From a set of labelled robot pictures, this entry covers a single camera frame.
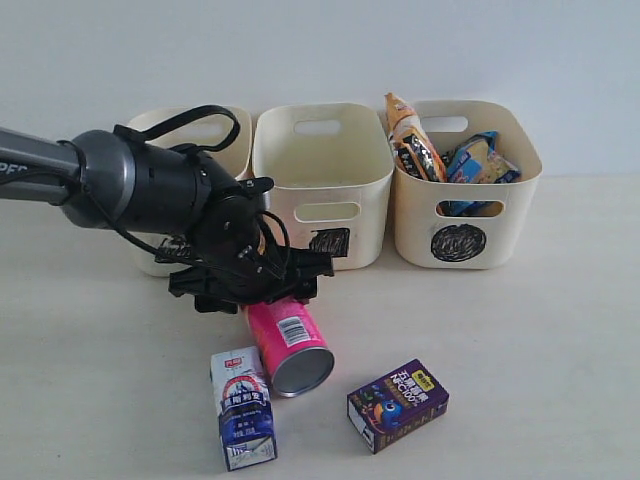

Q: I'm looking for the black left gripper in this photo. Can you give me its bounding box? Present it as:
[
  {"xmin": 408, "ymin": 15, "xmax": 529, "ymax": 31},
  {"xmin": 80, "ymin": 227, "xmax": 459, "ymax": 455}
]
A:
[{"xmin": 168, "ymin": 177, "xmax": 334, "ymax": 314}]

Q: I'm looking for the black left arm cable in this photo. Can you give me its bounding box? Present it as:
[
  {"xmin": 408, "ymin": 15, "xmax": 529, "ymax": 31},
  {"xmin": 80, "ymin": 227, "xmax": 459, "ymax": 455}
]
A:
[{"xmin": 49, "ymin": 104, "xmax": 292, "ymax": 281}]

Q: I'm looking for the white blue milk carton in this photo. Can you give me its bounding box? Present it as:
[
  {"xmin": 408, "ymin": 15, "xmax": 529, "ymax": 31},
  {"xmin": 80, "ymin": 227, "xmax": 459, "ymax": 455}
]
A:
[{"xmin": 210, "ymin": 346, "xmax": 278, "ymax": 472}]

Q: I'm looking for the cream bin with square mark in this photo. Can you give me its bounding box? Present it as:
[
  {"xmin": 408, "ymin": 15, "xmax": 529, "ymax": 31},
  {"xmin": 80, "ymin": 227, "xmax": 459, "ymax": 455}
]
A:
[{"xmin": 252, "ymin": 103, "xmax": 394, "ymax": 270}]

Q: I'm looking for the cream bin with circle mark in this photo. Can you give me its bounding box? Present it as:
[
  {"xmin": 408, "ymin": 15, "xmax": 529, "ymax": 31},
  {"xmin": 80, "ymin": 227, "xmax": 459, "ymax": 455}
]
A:
[{"xmin": 393, "ymin": 100, "xmax": 543, "ymax": 269}]

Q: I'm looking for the blue noodle packet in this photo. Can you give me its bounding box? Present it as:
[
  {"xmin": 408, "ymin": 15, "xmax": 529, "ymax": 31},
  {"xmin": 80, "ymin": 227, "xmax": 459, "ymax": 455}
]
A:
[{"xmin": 434, "ymin": 130, "xmax": 523, "ymax": 218}]

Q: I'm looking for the cream bin with triangle mark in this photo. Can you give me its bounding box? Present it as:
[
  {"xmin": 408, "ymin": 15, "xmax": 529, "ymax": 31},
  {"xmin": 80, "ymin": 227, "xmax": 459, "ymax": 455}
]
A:
[{"xmin": 127, "ymin": 106, "xmax": 253, "ymax": 278}]

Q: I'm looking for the orange noodle packet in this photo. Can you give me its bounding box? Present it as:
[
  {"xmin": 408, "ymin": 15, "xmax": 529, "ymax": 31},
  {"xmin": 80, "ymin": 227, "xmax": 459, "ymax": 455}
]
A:
[{"xmin": 385, "ymin": 92, "xmax": 447, "ymax": 183}]

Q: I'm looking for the pink chip can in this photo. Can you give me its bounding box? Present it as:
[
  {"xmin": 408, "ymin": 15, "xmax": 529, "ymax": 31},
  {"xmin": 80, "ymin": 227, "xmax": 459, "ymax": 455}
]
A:
[{"xmin": 243, "ymin": 297, "xmax": 335, "ymax": 398}]

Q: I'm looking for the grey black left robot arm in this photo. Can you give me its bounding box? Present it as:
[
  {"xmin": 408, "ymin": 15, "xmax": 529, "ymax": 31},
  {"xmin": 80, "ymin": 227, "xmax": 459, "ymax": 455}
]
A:
[{"xmin": 1, "ymin": 127, "xmax": 334, "ymax": 312}]

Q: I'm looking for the purple juice carton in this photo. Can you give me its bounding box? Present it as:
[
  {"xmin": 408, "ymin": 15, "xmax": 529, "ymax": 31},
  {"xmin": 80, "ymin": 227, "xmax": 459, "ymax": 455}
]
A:
[{"xmin": 346, "ymin": 359, "xmax": 450, "ymax": 454}]

